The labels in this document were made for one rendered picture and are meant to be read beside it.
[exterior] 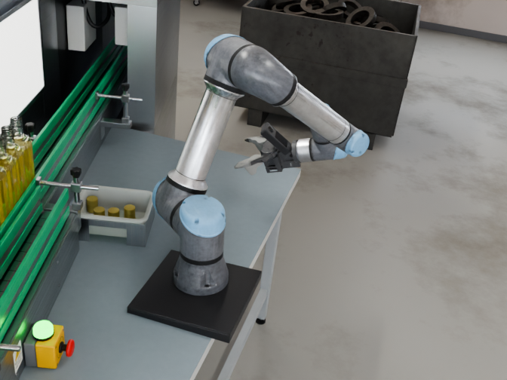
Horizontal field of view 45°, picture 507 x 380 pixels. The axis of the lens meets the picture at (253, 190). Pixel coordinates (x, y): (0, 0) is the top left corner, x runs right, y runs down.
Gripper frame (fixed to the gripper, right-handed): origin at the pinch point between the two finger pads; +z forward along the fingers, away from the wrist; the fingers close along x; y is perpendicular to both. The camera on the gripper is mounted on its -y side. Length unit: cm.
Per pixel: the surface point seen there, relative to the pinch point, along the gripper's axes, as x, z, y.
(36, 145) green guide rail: -23, 52, -26
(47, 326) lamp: -84, 19, -18
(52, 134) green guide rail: -9, 57, -21
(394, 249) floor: 80, -29, 130
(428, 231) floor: 104, -45, 141
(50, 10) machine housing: 34, 67, -46
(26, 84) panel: -3, 61, -37
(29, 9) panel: 10, 56, -56
